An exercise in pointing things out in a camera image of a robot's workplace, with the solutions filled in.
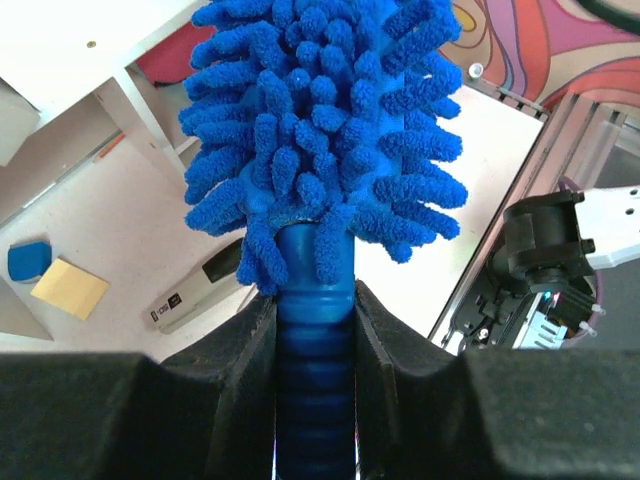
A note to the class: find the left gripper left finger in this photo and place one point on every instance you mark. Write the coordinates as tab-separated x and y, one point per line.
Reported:
206	412

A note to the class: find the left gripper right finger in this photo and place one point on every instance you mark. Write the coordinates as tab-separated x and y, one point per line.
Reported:
423	413

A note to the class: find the blue microfiber duster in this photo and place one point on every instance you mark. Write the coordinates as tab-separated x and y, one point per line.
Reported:
319	124

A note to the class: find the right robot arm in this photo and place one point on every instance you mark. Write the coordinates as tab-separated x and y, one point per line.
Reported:
540	285

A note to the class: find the white bookshelf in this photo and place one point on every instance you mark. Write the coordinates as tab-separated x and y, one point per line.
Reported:
100	177

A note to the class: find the beige black stapler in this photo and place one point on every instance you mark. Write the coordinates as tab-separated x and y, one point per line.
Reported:
203	288

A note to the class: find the yellow sticky note pad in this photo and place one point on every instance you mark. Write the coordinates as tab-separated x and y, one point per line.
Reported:
70	289

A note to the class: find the blue small box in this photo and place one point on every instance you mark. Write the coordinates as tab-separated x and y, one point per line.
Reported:
26	263

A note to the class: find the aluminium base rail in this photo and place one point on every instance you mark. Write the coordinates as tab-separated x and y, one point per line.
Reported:
584	143

